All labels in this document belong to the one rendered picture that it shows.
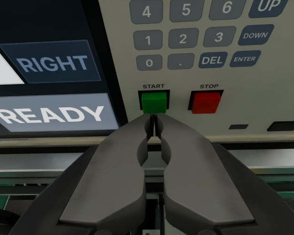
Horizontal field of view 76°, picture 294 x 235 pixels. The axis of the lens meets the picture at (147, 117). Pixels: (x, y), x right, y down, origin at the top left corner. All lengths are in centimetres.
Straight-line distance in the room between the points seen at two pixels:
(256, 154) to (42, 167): 21
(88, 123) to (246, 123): 14
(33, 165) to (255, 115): 21
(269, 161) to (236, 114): 6
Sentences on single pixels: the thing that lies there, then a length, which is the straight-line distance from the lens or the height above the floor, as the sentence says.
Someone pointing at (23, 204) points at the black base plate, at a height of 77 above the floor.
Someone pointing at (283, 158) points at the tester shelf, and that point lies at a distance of 23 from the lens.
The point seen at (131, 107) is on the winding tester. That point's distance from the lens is 15.
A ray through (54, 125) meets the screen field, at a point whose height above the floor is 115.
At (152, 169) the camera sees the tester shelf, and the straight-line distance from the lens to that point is 19.
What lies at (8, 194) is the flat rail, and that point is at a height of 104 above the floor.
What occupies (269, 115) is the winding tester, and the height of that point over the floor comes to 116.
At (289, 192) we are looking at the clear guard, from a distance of 27.
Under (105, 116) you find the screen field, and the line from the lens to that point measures 16.
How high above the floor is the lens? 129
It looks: 55 degrees down
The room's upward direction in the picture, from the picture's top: 6 degrees counter-clockwise
